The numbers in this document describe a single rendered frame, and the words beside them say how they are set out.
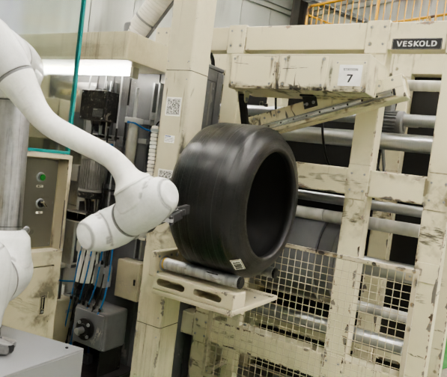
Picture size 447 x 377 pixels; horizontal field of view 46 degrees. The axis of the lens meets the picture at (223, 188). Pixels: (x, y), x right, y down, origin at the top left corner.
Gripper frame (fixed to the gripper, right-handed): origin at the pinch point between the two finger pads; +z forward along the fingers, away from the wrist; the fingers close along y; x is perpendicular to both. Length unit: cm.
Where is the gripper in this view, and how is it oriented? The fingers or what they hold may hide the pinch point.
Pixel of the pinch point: (181, 210)
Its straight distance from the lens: 167.1
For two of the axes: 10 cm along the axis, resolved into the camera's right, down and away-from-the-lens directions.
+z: 5.3, -1.2, 8.4
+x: -0.5, 9.8, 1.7
